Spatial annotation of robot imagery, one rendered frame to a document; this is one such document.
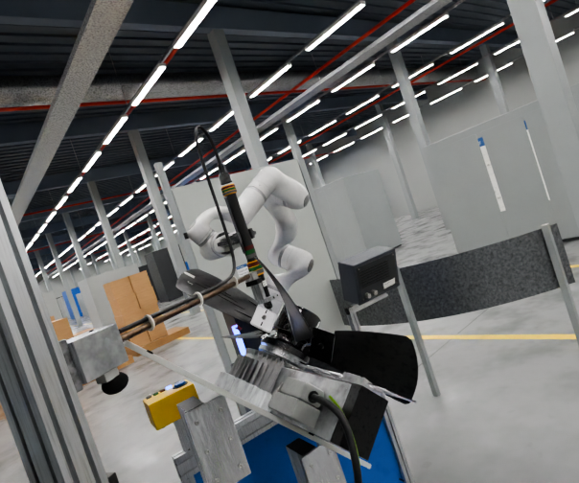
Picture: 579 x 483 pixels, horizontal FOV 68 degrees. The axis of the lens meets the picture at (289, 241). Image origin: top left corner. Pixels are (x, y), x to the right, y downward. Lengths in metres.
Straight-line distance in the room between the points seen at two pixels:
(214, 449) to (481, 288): 2.34
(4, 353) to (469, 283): 2.74
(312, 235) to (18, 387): 3.00
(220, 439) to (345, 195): 10.24
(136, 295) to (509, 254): 7.67
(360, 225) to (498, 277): 8.24
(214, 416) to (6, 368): 0.49
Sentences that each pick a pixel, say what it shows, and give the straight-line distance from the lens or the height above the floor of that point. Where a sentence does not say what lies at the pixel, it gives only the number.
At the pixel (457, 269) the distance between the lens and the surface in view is 3.05.
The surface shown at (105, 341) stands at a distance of 0.80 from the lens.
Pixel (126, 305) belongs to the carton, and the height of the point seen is 1.04.
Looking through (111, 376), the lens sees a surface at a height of 1.32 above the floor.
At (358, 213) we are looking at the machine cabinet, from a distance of 11.15.
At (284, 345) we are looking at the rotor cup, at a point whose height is 1.18.
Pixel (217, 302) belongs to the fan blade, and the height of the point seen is 1.34.
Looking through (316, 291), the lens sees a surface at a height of 0.90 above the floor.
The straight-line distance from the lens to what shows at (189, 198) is 3.17.
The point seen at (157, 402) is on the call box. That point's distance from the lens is 1.55.
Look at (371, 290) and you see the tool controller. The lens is 1.94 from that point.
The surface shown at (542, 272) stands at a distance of 3.18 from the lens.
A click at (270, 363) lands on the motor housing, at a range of 1.13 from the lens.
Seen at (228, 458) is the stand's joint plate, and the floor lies 1.01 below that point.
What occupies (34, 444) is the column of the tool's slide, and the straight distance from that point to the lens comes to 0.76.
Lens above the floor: 1.47
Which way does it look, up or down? 2 degrees down
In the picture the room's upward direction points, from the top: 19 degrees counter-clockwise
